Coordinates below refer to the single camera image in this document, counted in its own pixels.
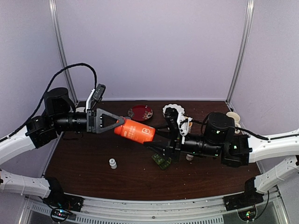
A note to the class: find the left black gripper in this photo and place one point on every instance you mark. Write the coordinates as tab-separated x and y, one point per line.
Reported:
91	120

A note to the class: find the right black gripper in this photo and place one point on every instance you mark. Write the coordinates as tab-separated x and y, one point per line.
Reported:
172	147

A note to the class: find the orange pill bottle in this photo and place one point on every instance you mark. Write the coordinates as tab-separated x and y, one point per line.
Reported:
135	131

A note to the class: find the green pill organizer box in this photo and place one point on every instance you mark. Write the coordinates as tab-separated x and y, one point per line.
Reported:
161	162

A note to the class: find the white labelled pill bottle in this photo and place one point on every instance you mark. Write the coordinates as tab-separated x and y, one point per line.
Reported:
189	157

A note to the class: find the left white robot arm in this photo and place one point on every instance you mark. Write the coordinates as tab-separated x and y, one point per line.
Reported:
60	115

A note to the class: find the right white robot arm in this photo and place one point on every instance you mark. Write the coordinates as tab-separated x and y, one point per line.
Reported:
234	145

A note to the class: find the patterned mug orange inside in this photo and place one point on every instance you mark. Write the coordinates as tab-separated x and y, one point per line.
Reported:
190	127

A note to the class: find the small white bowl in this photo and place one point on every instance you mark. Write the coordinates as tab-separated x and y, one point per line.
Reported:
80	109

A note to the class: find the red floral plate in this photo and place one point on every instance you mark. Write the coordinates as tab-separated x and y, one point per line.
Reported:
140	113

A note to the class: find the white scalloped bowl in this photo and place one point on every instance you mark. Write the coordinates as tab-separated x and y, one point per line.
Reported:
179	108

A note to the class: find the small white bottle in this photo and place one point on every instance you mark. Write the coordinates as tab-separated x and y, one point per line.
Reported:
112	163

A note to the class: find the cream ribbed mug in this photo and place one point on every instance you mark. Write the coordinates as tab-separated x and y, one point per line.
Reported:
236	119

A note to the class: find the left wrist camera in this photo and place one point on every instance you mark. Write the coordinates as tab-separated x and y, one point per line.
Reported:
95	95

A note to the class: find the front aluminium rail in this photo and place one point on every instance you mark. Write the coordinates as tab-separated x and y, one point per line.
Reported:
209	210

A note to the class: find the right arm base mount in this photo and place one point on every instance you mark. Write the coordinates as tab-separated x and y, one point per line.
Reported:
242	200

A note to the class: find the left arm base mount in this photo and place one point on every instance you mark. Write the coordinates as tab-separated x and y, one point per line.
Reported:
64	201

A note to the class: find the left aluminium frame post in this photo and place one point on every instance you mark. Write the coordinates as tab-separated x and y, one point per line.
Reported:
62	55

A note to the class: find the aluminium frame post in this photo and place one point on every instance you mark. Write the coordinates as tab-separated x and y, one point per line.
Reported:
248	19
62	55

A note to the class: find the right aluminium frame post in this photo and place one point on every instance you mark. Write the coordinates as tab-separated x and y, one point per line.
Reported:
248	19

